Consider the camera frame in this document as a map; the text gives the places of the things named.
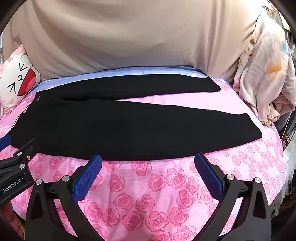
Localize black pants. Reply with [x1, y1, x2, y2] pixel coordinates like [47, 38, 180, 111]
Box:
[9, 74, 263, 162]

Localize pink rose print bed sheet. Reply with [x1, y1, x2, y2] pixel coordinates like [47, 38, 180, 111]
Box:
[0, 66, 288, 241]

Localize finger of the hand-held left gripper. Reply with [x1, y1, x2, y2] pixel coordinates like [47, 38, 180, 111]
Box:
[0, 135, 12, 151]
[0, 138, 37, 178]

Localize white cartoon face pillow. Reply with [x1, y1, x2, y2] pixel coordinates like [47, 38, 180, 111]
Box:
[0, 45, 42, 114]

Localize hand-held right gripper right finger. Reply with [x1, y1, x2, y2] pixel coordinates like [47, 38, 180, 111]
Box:
[194, 152, 272, 241]

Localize pale floral fleece blanket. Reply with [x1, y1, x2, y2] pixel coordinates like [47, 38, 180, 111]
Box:
[233, 10, 296, 127]

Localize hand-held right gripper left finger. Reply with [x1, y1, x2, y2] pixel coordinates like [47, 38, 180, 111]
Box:
[24, 154, 102, 241]

